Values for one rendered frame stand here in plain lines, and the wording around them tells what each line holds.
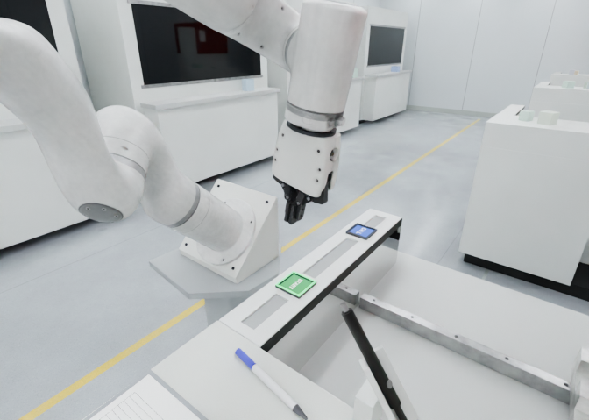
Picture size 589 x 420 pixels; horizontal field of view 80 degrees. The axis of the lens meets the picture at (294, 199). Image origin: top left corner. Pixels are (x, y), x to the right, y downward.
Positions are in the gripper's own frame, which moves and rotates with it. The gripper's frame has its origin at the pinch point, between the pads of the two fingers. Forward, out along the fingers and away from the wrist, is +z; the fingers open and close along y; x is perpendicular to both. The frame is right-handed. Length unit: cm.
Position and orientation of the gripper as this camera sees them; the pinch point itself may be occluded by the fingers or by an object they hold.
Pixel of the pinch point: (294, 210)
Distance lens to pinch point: 60.1
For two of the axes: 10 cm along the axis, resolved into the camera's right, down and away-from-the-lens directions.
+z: -1.7, 8.5, 5.1
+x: -6.1, 3.1, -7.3
